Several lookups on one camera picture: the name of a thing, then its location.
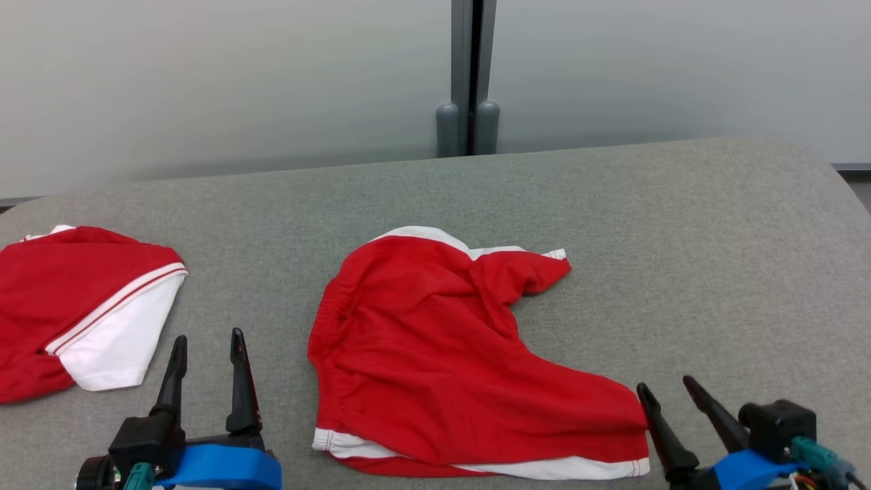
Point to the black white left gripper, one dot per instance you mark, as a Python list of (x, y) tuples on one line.
[(224, 440)]

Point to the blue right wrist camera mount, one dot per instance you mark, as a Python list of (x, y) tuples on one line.
[(748, 473)]

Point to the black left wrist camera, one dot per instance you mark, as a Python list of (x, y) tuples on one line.
[(146, 442)]

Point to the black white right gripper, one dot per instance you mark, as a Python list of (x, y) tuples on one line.
[(687, 481)]

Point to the red shorts with white trim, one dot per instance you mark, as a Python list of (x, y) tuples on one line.
[(435, 354)]

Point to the grey cylindrical post foot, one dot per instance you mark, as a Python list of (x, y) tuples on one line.
[(448, 129), (487, 128)]

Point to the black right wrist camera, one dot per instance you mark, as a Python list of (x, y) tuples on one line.
[(779, 425)]

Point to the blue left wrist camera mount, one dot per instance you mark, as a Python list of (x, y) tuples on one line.
[(224, 469)]

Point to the grey metal partition post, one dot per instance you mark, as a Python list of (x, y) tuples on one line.
[(463, 54)]

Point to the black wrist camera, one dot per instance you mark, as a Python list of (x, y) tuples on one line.
[(146, 442), (779, 425)]

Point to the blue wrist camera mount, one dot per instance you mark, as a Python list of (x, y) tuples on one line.
[(748, 473), (224, 469)]

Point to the red jersey with white sleeves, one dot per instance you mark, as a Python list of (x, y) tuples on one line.
[(61, 299)]

